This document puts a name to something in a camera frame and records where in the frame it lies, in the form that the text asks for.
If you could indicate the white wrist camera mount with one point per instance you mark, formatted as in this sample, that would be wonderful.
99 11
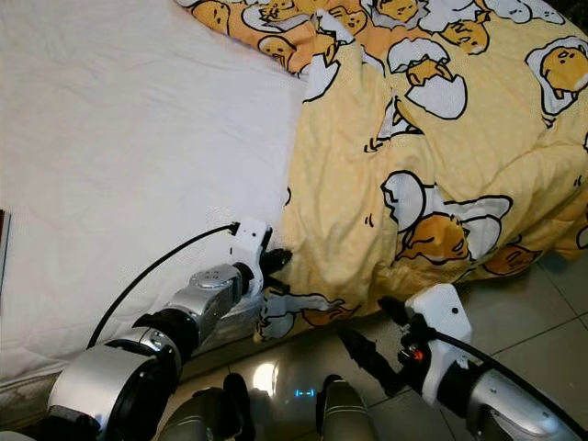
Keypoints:
443 317
250 241

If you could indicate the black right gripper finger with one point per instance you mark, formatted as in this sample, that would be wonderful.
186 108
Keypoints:
395 312
372 361

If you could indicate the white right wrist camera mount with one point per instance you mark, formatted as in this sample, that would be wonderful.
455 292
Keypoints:
443 317

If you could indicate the white quilted mattress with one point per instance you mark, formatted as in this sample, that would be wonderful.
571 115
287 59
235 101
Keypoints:
138 138

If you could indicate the robot left leg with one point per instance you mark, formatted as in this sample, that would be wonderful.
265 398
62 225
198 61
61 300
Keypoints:
211 413

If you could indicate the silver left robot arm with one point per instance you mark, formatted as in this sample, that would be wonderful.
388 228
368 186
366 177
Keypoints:
110 400

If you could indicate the yellow cartoon egg blanket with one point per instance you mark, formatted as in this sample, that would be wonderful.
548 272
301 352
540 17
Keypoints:
450 147

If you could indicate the robot right leg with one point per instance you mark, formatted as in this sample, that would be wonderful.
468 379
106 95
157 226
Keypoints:
344 413

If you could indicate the robot leg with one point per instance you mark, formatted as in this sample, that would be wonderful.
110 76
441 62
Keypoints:
344 413
211 413

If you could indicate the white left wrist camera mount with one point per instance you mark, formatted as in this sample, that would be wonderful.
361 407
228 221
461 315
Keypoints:
250 241

